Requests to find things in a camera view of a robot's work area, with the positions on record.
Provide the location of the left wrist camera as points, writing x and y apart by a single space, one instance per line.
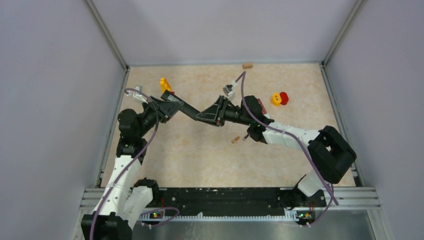
136 93

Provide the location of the yellow toy block plate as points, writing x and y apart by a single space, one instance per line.
164 85

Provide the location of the small wooden block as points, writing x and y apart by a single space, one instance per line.
247 65

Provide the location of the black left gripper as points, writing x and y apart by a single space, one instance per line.
167 109

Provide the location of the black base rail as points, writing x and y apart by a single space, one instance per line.
230 204

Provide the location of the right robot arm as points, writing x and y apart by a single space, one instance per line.
326 150

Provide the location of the black remote control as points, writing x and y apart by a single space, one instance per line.
186 108

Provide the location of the red round toy block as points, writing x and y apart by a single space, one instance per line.
284 98

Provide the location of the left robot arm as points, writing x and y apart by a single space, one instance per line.
121 204

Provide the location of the yellow round toy block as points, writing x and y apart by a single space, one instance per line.
276 99

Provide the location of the white remote control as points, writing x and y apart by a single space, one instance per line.
263 109

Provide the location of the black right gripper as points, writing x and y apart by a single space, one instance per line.
216 113

